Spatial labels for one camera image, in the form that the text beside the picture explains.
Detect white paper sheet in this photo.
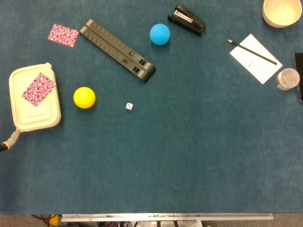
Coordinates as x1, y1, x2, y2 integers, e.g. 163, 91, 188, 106
229, 34, 283, 85

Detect cream plastic lunch box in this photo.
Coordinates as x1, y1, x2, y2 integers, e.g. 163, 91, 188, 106
9, 62, 62, 133

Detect black floor cables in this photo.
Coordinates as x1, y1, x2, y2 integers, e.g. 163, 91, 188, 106
32, 214, 51, 225

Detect blue ball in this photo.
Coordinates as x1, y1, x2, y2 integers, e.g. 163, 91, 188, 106
149, 23, 171, 46

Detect clear jar of clips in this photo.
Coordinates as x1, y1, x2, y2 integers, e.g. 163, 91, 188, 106
275, 68, 301, 91

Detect cream bowl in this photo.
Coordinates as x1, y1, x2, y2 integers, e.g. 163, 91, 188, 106
262, 0, 303, 28

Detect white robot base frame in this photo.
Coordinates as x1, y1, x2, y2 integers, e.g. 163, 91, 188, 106
97, 220, 205, 227

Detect yellow ball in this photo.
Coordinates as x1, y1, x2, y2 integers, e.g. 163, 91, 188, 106
73, 87, 97, 109

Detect dark green pencil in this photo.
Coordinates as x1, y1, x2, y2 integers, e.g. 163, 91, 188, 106
227, 39, 278, 66

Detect red white patterned card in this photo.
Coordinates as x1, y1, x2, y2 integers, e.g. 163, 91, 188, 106
21, 72, 57, 107
47, 23, 80, 48

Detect yellow object under table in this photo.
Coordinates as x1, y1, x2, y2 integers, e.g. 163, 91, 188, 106
49, 214, 62, 227

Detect black stapler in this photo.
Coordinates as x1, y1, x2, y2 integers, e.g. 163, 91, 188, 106
167, 4, 206, 37

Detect aluminium frame rail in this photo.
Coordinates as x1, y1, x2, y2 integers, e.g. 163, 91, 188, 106
61, 213, 274, 223

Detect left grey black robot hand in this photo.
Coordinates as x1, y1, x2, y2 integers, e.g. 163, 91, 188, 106
0, 129, 21, 153

